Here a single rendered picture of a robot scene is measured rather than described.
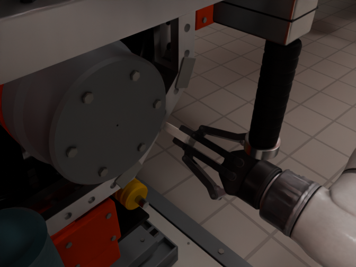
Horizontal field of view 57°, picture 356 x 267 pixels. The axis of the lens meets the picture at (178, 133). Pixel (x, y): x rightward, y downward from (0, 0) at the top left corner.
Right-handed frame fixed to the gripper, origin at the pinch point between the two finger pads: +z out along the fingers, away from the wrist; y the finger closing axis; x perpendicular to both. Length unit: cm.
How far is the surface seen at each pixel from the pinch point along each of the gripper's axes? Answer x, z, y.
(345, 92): -151, 9, 61
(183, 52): 8.8, 1.4, 12.6
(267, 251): -67, -13, -23
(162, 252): -34.8, 6.4, -34.7
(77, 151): 33.2, -13.3, -3.4
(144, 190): -3.0, 2.2, -13.6
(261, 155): 12.8, -20.2, 3.9
